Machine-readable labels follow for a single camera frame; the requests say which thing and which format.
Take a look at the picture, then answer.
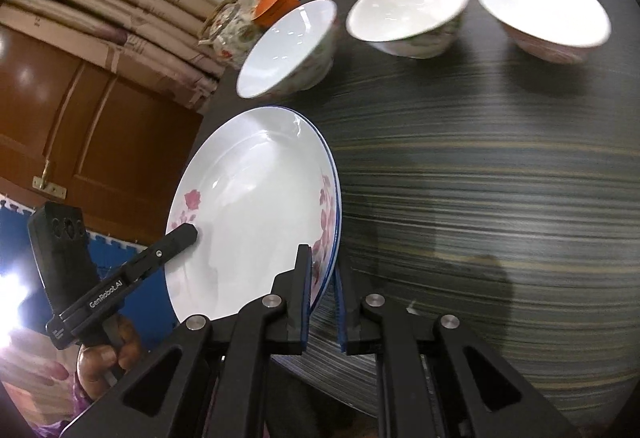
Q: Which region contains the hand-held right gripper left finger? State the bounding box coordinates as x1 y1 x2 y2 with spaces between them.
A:
60 243 313 438

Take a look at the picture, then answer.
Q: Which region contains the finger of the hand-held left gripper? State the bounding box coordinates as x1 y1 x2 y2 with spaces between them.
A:
122 224 198 286

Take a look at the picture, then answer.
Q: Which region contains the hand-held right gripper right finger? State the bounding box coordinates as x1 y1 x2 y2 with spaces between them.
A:
332 263 583 438

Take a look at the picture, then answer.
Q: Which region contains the white plate with pink flowers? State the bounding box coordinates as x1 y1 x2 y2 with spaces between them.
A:
164 107 337 321

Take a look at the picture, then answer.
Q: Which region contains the white plate with blue rim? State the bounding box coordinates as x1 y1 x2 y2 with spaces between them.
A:
270 105 344 315

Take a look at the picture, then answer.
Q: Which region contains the white bowl with grey floral print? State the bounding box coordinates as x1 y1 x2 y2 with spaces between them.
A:
235 0 339 100

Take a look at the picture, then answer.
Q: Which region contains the white bowl with green floral print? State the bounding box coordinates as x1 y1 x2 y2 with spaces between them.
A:
346 0 472 59

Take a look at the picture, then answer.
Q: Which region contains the white bowl with red pattern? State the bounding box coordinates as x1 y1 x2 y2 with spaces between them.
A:
475 0 612 65

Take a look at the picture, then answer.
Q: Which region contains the person's left hand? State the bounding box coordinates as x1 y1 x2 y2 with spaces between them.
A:
75 314 147 400

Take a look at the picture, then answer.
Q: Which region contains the brass door latch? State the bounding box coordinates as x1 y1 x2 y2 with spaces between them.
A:
32 161 67 196

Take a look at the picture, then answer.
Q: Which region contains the pink floral cloth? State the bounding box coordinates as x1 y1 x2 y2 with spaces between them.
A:
0 330 81 421

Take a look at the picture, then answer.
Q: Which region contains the brown wooden cabinet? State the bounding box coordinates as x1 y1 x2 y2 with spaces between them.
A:
0 3 203 244

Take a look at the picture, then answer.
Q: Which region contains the floral ceramic teapot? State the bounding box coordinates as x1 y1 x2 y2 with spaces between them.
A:
197 0 266 69

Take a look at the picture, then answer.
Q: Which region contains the beige patterned curtain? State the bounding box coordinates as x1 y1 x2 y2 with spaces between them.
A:
5 0 226 111

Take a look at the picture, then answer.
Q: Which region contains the orange cup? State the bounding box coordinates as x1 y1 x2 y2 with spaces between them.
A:
252 0 299 28

